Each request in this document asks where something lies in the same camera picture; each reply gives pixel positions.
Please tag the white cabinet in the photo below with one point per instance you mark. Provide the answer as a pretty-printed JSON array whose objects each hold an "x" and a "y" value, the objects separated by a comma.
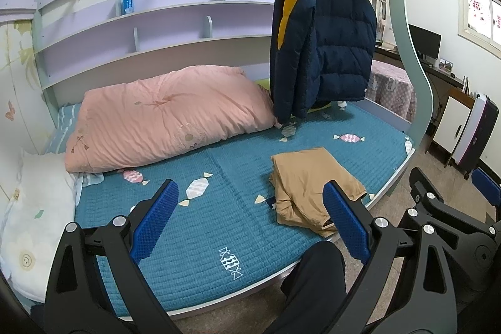
[{"x": 450, "y": 126}]

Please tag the white printed pillow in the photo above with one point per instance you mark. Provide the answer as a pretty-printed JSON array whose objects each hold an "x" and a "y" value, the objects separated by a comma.
[{"x": 35, "y": 208}]

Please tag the lilac wall shelf unit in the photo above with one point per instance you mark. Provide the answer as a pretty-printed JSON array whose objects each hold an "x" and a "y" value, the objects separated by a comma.
[{"x": 168, "y": 17}]

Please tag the dark desk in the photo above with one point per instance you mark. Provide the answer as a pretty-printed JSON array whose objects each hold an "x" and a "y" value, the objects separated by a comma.
[{"x": 442, "y": 75}]

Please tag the mint bunk bed frame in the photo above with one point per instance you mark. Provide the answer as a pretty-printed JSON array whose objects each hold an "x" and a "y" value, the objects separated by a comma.
[{"x": 407, "y": 44}]

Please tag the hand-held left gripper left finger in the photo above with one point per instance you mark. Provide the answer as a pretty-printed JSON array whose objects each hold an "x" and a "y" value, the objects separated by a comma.
[{"x": 156, "y": 220}]

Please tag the table with pink patterned cloth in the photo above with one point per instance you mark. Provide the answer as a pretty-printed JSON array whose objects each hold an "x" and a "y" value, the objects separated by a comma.
[{"x": 391, "y": 91}]

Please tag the black computer monitor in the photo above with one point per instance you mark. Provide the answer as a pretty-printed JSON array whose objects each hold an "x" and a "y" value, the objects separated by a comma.
[{"x": 424, "y": 42}]

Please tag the small photo frame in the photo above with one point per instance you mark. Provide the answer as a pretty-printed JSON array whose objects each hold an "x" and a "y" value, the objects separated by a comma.
[{"x": 445, "y": 64}]

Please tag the window with red decorations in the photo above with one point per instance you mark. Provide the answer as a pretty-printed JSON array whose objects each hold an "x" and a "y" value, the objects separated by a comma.
[{"x": 479, "y": 13}]

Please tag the person's leg in dark trousers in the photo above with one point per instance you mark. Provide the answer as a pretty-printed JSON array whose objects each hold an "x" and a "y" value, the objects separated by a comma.
[{"x": 313, "y": 287}]

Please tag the blue box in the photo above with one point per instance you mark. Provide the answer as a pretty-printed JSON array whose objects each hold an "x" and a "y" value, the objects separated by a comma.
[{"x": 127, "y": 4}]

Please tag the navy and yellow puffer jacket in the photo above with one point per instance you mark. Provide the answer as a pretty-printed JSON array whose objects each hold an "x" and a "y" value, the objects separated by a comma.
[{"x": 336, "y": 44}]

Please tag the pink quilt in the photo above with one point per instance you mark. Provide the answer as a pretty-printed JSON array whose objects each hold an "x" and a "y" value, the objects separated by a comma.
[{"x": 164, "y": 115}]

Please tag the teal quilted bed cover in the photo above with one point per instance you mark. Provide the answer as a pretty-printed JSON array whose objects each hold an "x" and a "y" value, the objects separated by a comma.
[{"x": 235, "y": 169}]

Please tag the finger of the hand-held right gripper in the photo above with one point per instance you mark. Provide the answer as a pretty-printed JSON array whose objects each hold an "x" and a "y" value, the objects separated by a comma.
[
  {"x": 489, "y": 189},
  {"x": 446, "y": 216}
]

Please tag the blue striped pillow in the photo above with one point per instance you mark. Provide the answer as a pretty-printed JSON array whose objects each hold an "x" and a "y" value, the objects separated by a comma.
[{"x": 64, "y": 126}]

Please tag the tan shirt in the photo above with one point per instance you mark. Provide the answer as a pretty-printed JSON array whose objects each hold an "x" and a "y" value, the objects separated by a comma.
[{"x": 309, "y": 181}]

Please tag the yellow-green cushion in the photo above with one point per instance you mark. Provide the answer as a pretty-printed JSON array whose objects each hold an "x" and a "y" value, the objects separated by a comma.
[{"x": 262, "y": 85}]

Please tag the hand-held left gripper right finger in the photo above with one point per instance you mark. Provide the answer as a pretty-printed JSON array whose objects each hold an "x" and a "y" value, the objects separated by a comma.
[{"x": 346, "y": 220}]

